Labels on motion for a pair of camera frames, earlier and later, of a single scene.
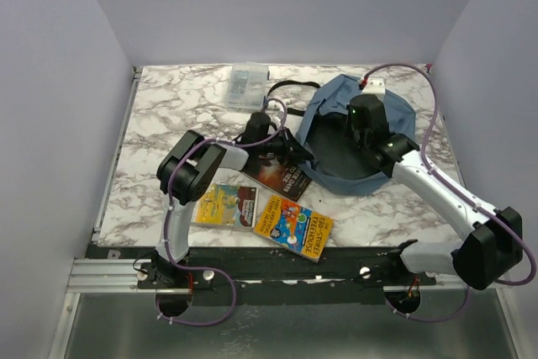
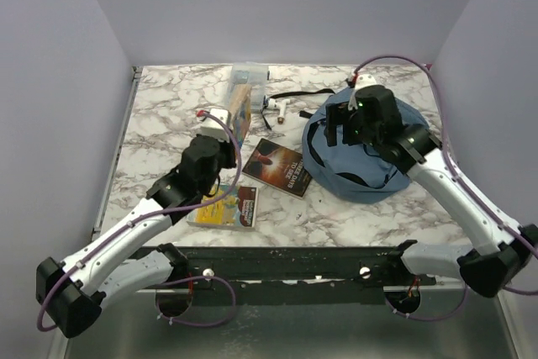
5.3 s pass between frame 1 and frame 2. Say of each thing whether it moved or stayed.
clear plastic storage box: stayed
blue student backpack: moved
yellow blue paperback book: stayed
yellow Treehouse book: moved
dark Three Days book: stayed
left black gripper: moved
